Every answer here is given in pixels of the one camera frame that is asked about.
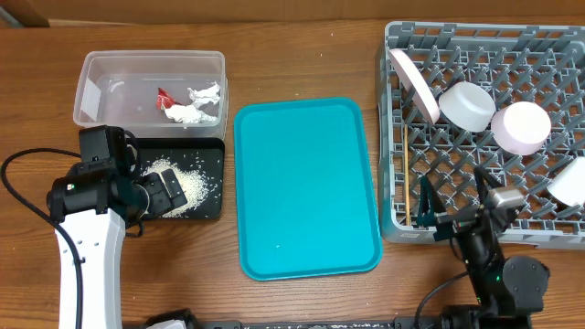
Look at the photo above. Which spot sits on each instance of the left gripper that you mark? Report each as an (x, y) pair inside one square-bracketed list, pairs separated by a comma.
[(163, 201)]

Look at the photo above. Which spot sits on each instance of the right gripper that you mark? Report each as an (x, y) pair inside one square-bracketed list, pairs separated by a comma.
[(449, 222)]

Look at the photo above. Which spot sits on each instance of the white rice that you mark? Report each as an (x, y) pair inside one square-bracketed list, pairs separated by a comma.
[(200, 180)]

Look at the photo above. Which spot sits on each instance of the white napkin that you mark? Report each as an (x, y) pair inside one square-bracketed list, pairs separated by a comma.
[(193, 113)]

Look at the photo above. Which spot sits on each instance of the grey bowl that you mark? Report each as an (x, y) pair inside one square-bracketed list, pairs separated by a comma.
[(468, 106)]

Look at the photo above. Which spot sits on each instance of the medium white bowl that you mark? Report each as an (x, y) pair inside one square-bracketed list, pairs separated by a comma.
[(521, 128)]

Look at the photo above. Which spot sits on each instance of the red snack wrapper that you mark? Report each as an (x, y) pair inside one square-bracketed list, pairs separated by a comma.
[(164, 100)]

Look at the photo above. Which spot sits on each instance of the small white cup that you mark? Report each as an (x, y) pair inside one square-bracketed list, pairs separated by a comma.
[(568, 186)]

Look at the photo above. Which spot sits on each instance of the large white plate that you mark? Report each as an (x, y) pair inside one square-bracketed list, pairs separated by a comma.
[(412, 79)]

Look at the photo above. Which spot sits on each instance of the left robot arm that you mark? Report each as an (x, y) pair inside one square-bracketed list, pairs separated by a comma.
[(92, 206)]

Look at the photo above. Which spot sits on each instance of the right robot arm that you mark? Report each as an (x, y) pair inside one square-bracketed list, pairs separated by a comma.
[(508, 290)]

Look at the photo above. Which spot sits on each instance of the grey dishwasher rack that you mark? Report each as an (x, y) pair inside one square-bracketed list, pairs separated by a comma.
[(542, 64)]

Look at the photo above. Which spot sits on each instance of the black plastic tray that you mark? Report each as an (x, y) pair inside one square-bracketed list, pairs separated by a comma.
[(211, 148)]

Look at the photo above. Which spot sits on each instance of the clear plastic bin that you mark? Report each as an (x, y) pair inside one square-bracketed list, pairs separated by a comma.
[(120, 88)]

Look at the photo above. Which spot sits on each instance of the teal serving tray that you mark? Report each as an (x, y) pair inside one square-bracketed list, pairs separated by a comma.
[(306, 205)]

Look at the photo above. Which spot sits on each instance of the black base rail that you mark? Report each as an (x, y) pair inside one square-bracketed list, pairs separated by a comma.
[(186, 319)]

